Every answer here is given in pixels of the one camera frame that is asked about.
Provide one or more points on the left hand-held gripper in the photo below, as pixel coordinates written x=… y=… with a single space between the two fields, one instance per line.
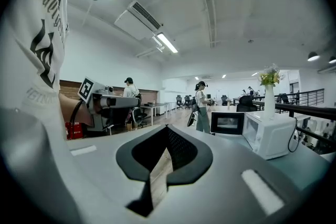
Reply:
x=95 y=112

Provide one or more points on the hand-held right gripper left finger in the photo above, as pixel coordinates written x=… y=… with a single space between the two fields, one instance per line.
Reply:
x=99 y=165

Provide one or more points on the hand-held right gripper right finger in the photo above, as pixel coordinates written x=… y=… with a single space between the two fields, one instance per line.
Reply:
x=223 y=186

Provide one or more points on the white microwave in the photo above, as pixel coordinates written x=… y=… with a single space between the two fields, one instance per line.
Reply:
x=267 y=133

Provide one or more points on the person's left forearm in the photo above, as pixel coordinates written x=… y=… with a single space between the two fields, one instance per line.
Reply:
x=76 y=110

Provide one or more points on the black office chair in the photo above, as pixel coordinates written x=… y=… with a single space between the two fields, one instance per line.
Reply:
x=246 y=104
x=139 y=116

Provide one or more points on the white office desk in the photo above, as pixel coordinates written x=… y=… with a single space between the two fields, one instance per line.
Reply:
x=156 y=106

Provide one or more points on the red box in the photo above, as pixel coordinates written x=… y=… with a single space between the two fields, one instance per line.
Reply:
x=74 y=130

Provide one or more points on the long ceiling light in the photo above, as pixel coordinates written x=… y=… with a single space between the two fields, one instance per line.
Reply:
x=167 y=42

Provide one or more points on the white ceiling air conditioner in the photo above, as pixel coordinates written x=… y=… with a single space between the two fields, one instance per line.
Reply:
x=136 y=21

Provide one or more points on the white tall vase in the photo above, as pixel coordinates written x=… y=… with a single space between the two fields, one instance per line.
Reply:
x=269 y=105

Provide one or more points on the person's white printed t-shirt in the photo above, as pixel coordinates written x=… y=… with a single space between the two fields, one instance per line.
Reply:
x=34 y=42

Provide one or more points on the black metal railing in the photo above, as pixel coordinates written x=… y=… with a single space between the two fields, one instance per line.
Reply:
x=304 y=108

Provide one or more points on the yellow and white flowers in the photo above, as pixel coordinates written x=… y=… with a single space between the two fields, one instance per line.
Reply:
x=270 y=76

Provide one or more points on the black pendant lamp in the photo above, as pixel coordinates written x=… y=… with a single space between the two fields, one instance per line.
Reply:
x=332 y=59
x=313 y=56

